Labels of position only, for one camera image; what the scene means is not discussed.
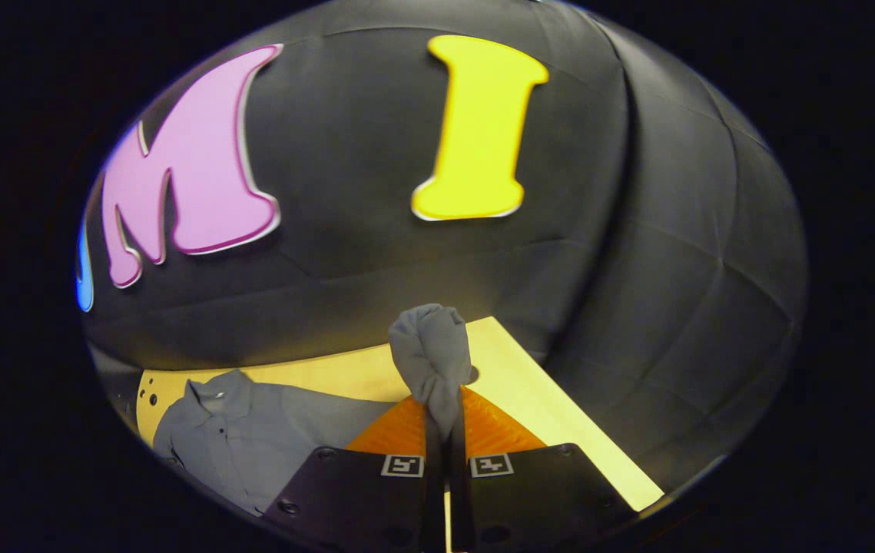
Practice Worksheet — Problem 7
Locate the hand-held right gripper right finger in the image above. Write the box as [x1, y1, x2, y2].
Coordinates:
[449, 386, 638, 553]

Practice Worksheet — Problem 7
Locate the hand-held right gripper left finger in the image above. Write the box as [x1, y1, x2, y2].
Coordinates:
[262, 396, 447, 553]

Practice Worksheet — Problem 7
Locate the grey collared shirt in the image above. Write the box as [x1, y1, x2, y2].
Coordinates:
[153, 303, 476, 517]

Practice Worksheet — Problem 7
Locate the black backdrop cloth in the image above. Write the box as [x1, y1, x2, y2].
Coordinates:
[76, 0, 810, 492]

